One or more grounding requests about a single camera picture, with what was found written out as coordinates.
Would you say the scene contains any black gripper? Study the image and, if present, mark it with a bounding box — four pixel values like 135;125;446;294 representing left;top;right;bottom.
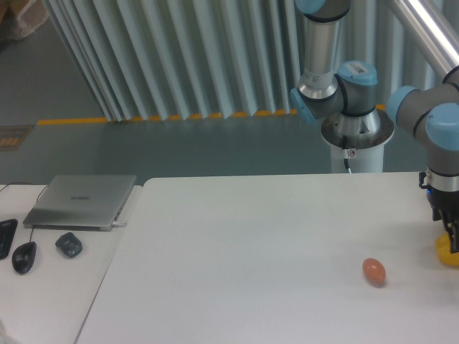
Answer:
419;171;458;254

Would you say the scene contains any yellow pepper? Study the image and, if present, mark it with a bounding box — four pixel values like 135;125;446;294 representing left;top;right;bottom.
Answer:
435;233;459;267

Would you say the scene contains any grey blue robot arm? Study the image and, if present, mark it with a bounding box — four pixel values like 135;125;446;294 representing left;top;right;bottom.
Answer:
290;1;458;254

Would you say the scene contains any brown egg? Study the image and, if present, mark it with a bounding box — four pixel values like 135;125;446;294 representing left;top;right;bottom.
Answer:
362;258;386;287

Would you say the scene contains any white folding partition screen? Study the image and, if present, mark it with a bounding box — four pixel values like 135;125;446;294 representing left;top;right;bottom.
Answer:
42;0;459;123

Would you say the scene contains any silver closed laptop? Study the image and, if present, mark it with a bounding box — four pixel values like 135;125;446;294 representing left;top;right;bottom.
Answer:
23;175;136;231

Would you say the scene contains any dark grey earbuds case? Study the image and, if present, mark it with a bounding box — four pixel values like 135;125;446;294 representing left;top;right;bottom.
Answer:
55;232;83;259

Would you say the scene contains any black computer mouse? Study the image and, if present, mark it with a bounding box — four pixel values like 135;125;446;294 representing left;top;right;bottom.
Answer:
11;242;37;275

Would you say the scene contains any black keyboard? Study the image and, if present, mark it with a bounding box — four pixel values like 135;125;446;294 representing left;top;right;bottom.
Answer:
0;219;18;260

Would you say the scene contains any cardboard box with plastic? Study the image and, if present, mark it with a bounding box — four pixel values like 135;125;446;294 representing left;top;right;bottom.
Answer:
1;0;49;43

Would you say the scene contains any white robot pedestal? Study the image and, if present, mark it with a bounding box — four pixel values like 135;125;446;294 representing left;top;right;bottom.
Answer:
321;108;394;173

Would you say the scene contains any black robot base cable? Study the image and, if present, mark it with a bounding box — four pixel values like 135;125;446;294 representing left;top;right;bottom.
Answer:
341;134;353;175

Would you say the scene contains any black mouse cable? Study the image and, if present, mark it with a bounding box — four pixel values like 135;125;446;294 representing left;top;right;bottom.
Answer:
0;181;48;243

